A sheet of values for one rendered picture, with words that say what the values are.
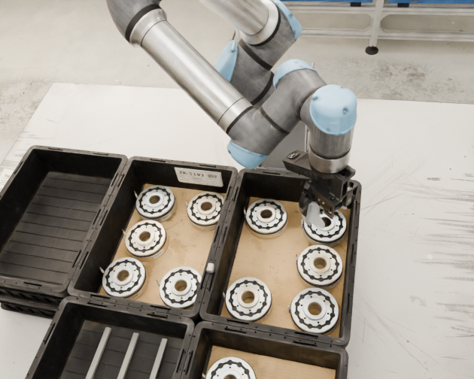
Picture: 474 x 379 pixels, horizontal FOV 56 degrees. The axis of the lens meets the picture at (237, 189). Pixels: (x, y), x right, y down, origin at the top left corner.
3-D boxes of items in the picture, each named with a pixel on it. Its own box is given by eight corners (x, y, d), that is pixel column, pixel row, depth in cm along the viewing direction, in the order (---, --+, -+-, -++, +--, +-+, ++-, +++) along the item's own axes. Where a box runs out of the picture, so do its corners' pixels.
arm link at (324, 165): (300, 144, 82) (331, 121, 85) (300, 160, 86) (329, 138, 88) (331, 167, 78) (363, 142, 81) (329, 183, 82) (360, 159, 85)
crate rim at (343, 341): (240, 172, 115) (239, 167, 113) (361, 186, 109) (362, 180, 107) (199, 322, 92) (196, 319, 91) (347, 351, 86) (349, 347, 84)
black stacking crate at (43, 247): (50, 171, 135) (31, 146, 126) (141, 183, 129) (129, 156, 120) (-23, 293, 113) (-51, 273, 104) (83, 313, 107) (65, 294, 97)
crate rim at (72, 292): (132, 160, 121) (129, 154, 120) (240, 172, 115) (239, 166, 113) (68, 298, 99) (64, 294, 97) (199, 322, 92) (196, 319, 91)
